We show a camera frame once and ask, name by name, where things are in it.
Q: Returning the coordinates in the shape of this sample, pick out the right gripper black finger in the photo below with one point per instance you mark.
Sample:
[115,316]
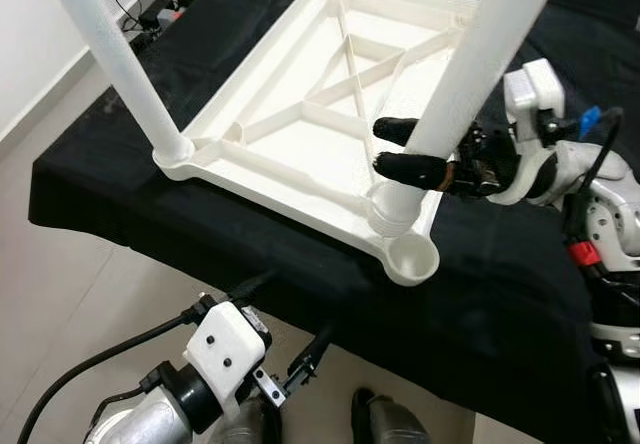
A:
[410,170]
[395,131]

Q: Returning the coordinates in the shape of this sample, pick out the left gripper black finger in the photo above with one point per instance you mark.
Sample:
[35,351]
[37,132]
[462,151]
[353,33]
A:
[312,354]
[250,284]

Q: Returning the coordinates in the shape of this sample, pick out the white plastic table top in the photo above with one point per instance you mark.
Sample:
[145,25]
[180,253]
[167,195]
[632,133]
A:
[300,144]

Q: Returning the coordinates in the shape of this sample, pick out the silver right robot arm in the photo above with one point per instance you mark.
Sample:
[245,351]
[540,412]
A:
[610,214]

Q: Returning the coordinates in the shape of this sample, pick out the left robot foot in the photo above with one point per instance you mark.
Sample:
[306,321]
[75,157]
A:
[250,424]

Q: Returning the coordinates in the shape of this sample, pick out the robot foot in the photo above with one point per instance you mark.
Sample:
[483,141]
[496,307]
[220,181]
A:
[390,422]
[250,424]

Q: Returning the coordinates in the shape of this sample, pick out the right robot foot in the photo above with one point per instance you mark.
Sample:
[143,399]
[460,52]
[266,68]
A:
[390,422]

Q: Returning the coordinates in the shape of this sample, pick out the black tablecloth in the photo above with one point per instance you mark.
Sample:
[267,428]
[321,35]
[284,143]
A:
[500,294]

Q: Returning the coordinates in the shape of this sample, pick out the black charger brick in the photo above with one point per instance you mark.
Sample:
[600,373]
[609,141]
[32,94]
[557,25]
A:
[158,10]

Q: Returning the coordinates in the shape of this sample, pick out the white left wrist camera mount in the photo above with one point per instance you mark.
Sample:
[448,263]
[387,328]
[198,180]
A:
[225,344]

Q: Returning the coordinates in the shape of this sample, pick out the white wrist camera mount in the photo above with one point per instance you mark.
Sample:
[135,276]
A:
[530,89]
[225,344]

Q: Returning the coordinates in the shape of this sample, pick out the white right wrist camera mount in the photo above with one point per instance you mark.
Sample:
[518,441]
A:
[530,89]

